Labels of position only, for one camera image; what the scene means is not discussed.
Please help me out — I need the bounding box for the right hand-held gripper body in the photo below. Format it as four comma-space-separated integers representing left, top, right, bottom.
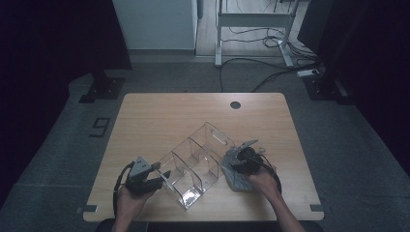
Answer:
236, 139, 265, 174

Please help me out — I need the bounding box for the long black floor cable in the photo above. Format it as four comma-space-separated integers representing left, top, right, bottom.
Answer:
219, 57, 304, 93
250, 62, 322, 94

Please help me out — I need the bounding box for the dark curtain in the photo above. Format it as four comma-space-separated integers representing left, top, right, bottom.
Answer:
298, 0, 410, 175
0, 0, 132, 207

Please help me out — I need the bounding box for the white metal desk frame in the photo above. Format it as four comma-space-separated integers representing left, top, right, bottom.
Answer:
214, 0, 301, 68

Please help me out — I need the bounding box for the tangle of black cables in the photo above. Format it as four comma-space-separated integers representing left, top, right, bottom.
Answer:
221, 26, 318, 62

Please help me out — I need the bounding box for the left hand-held gripper black cable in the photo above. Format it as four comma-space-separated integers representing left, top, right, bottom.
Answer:
112, 161, 135, 218

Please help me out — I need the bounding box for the hand-held gripper black cable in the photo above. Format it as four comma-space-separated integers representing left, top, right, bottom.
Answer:
112, 161, 135, 218
254, 154, 283, 195

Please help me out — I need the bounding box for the black stand base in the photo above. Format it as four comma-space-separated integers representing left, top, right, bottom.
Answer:
303, 75, 356, 105
78, 69, 126, 104

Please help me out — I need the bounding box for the person's left hand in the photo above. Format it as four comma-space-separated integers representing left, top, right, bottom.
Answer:
115, 185, 157, 220

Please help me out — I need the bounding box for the right hand-held gripper black cable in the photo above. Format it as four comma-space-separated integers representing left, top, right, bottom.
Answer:
254, 154, 283, 195

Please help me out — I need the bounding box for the white cabinet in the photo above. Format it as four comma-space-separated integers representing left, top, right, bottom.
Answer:
111, 0, 199, 51

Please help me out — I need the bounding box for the person's dark clothing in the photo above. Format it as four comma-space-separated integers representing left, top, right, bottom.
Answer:
96, 218, 323, 232

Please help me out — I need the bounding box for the person's right hand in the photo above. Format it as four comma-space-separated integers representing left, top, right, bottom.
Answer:
248, 167, 281, 200

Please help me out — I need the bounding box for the grey striped cloth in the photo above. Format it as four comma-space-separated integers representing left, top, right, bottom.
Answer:
220, 146, 269, 193

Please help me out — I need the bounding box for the white power strip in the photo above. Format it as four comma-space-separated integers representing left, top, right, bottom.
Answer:
297, 68, 321, 78

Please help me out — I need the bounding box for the clear acrylic organizer box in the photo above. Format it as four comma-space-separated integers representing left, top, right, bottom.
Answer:
154, 121, 236, 210

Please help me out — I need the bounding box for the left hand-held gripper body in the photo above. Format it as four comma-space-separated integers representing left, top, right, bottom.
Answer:
125, 156, 164, 196

